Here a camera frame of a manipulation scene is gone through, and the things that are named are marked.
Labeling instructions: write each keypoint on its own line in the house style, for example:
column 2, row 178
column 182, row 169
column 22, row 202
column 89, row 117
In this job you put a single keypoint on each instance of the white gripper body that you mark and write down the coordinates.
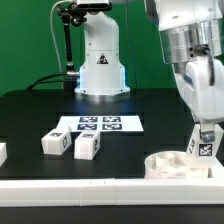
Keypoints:
column 206, row 102

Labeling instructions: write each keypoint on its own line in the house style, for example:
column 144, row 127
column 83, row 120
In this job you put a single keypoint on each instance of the white marker sheet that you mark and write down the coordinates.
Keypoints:
column 102, row 123

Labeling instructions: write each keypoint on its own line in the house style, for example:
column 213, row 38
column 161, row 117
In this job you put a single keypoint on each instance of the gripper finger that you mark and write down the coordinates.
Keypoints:
column 207, row 132

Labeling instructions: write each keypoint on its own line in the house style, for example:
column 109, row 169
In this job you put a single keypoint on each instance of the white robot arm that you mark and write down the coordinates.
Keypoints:
column 186, row 34

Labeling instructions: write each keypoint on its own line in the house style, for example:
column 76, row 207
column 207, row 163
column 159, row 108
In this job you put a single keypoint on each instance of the white U-shaped fence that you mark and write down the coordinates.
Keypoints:
column 95, row 192

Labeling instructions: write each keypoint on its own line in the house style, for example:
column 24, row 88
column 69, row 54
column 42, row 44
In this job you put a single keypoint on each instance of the black camera stand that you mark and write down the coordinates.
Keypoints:
column 70, row 15

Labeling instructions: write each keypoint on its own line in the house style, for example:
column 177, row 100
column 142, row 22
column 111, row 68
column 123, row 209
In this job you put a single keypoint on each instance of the white round stool seat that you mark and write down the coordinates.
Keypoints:
column 171, row 164

